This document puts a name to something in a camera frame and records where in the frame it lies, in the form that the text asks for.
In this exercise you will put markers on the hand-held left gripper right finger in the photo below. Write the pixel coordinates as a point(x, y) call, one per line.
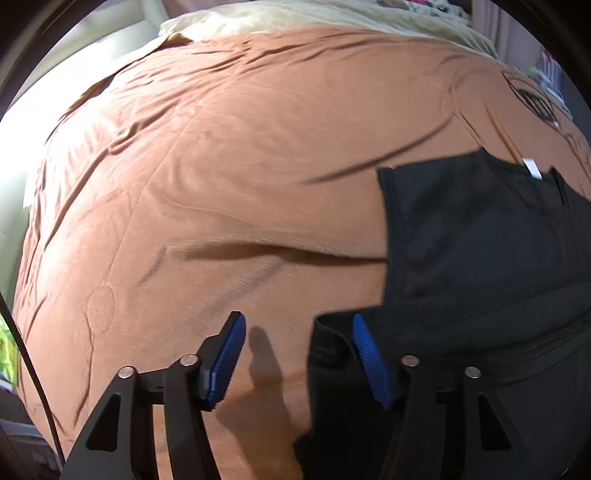
point(369, 360)

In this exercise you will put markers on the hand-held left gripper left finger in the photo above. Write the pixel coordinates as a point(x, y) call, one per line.
point(227, 355)

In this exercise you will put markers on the black mesh shorts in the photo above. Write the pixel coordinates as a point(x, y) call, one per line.
point(461, 254)

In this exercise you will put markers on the orange blanket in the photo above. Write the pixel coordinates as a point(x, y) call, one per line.
point(231, 161)

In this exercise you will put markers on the green tissue packet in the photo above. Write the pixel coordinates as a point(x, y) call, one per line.
point(7, 346)

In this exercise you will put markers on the beige blanket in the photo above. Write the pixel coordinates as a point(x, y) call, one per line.
point(323, 14)

